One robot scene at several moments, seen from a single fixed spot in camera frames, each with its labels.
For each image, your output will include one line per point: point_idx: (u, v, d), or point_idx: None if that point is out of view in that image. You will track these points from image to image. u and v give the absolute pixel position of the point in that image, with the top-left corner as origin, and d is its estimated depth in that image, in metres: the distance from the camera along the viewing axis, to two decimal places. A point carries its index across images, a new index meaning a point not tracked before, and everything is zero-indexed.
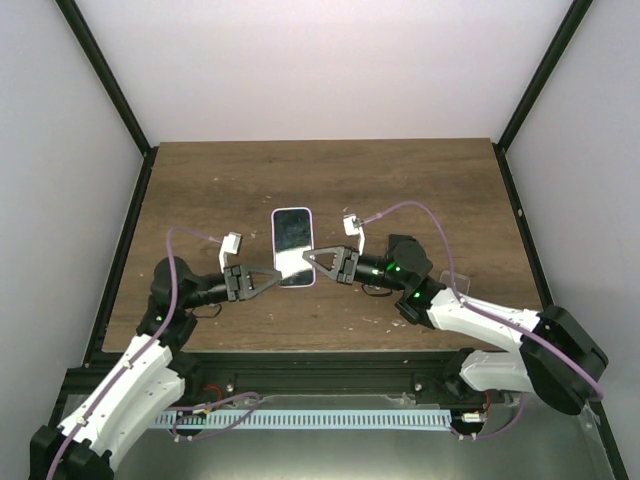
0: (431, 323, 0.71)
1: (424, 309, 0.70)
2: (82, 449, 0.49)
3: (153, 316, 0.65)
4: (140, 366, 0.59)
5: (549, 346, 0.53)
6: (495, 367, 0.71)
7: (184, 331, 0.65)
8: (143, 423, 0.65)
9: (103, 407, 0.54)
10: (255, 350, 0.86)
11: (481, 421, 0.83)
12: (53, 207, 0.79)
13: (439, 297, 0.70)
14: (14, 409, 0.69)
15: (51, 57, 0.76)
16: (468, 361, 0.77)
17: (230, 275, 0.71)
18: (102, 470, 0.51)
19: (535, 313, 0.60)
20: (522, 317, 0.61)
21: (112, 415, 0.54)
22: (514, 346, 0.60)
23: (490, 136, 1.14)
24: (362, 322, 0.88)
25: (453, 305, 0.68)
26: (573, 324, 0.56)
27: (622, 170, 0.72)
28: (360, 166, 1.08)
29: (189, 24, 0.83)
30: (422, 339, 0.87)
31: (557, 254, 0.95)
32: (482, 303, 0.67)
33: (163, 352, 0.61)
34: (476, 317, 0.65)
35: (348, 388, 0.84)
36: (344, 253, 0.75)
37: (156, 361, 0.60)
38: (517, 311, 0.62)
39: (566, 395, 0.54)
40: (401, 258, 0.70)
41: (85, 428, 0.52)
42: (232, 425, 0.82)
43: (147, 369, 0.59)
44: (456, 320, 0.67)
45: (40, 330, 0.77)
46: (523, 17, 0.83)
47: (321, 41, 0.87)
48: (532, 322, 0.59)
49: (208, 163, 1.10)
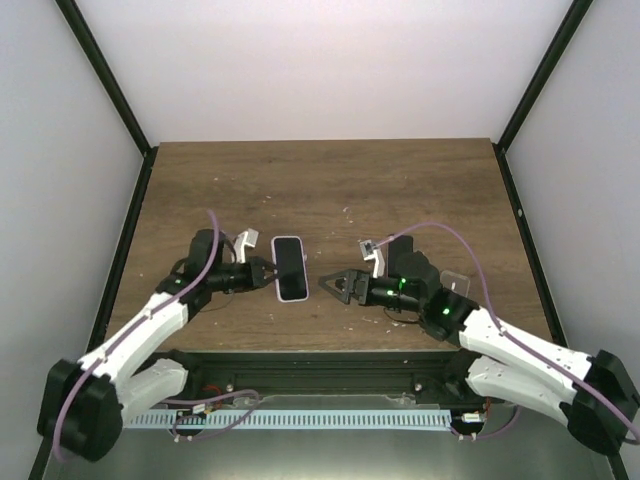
0: (459, 341, 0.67)
1: (453, 327, 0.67)
2: (102, 385, 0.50)
3: (173, 278, 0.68)
4: (160, 318, 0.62)
5: (608, 404, 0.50)
6: (510, 385, 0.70)
7: (200, 296, 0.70)
8: (147, 399, 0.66)
9: (123, 348, 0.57)
10: (255, 350, 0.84)
11: (481, 421, 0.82)
12: (52, 207, 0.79)
13: (473, 319, 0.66)
14: (13, 410, 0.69)
15: (51, 56, 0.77)
16: (478, 366, 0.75)
17: (256, 263, 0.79)
18: (116, 410, 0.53)
19: (585, 358, 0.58)
20: (571, 361, 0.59)
21: (130, 357, 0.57)
22: (559, 389, 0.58)
23: (490, 136, 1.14)
24: (362, 322, 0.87)
25: (491, 332, 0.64)
26: (621, 371, 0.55)
27: (622, 168, 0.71)
28: (360, 166, 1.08)
29: (188, 25, 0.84)
30: (422, 339, 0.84)
31: (557, 254, 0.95)
32: (521, 333, 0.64)
33: (182, 310, 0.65)
34: (517, 351, 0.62)
35: (347, 388, 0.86)
36: (354, 275, 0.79)
37: (174, 316, 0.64)
38: (565, 352, 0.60)
39: (606, 438, 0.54)
40: (404, 270, 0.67)
41: (105, 364, 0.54)
42: (232, 424, 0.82)
43: (165, 322, 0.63)
44: (493, 348, 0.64)
45: (40, 330, 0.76)
46: (521, 18, 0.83)
47: (320, 41, 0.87)
48: (583, 366, 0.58)
49: (207, 163, 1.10)
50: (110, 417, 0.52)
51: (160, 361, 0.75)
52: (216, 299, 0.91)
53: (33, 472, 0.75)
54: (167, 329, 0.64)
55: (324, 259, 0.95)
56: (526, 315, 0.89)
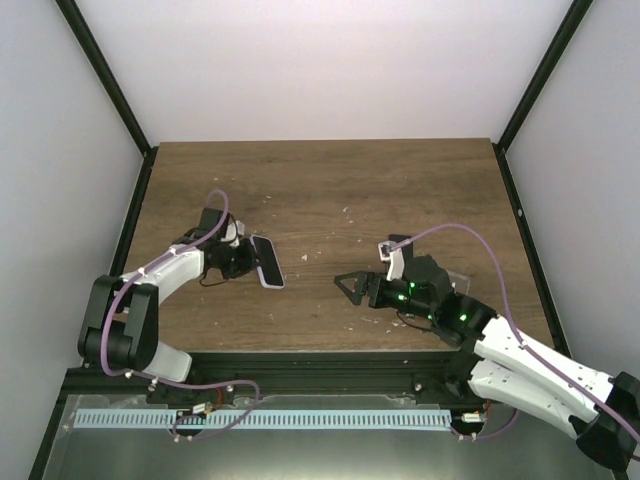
0: (473, 349, 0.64)
1: (468, 333, 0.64)
2: (143, 288, 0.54)
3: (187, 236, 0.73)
4: (184, 255, 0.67)
5: (629, 428, 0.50)
6: (515, 392, 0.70)
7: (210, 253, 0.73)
8: (162, 364, 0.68)
9: (157, 269, 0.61)
10: (254, 350, 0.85)
11: (481, 421, 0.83)
12: (52, 207, 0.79)
13: (493, 330, 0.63)
14: (13, 409, 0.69)
15: (51, 55, 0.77)
16: (481, 368, 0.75)
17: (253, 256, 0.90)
18: (155, 323, 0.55)
19: (608, 380, 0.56)
20: (594, 383, 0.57)
21: (163, 279, 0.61)
22: (577, 408, 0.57)
23: (490, 136, 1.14)
24: (362, 322, 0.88)
25: (509, 344, 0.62)
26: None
27: (623, 168, 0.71)
28: (360, 166, 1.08)
29: (188, 24, 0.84)
30: (422, 339, 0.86)
31: (557, 254, 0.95)
32: (541, 348, 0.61)
33: (199, 254, 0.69)
34: (536, 365, 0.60)
35: (348, 388, 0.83)
36: (364, 278, 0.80)
37: (196, 255, 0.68)
38: (587, 371, 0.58)
39: (619, 456, 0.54)
40: (411, 273, 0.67)
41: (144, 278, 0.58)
42: (231, 425, 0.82)
43: (189, 259, 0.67)
44: (510, 360, 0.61)
45: (40, 329, 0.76)
46: (521, 18, 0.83)
47: (319, 41, 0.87)
48: (605, 388, 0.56)
49: (207, 163, 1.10)
50: (151, 328, 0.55)
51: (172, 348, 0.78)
52: (217, 299, 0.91)
53: (33, 471, 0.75)
54: (189, 271, 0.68)
55: (324, 259, 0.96)
56: (526, 315, 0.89)
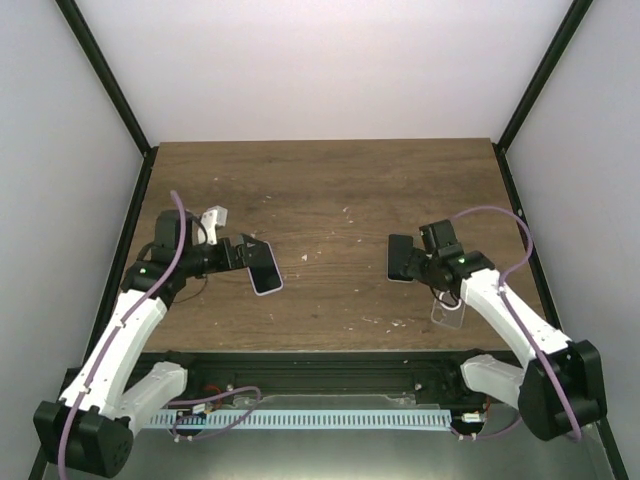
0: (461, 291, 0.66)
1: (459, 274, 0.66)
2: (90, 416, 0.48)
3: (138, 267, 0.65)
4: (135, 321, 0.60)
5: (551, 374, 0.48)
6: (496, 374, 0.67)
7: (174, 281, 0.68)
8: (154, 402, 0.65)
9: (104, 371, 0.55)
10: (255, 349, 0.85)
11: (482, 421, 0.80)
12: (51, 206, 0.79)
13: (484, 276, 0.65)
14: (12, 409, 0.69)
15: (51, 55, 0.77)
16: (474, 360, 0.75)
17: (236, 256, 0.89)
18: (120, 430, 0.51)
19: (564, 341, 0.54)
20: (547, 337, 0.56)
21: (114, 378, 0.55)
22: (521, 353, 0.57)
23: (490, 136, 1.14)
24: (362, 322, 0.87)
25: (490, 289, 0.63)
26: (595, 369, 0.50)
27: (623, 167, 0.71)
28: (360, 166, 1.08)
29: (188, 24, 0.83)
30: (422, 339, 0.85)
31: (557, 255, 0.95)
32: (519, 301, 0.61)
33: (155, 305, 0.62)
34: (503, 312, 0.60)
35: (348, 388, 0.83)
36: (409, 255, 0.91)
37: (148, 316, 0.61)
38: (549, 328, 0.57)
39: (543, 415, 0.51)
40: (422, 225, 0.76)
41: (90, 394, 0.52)
42: (232, 425, 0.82)
43: (142, 325, 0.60)
44: (485, 304, 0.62)
45: (40, 329, 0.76)
46: (521, 18, 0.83)
47: (320, 41, 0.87)
48: (556, 346, 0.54)
49: (208, 163, 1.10)
50: (117, 437, 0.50)
51: (155, 368, 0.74)
52: (216, 299, 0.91)
53: (33, 472, 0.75)
54: (148, 328, 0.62)
55: (323, 259, 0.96)
56: None
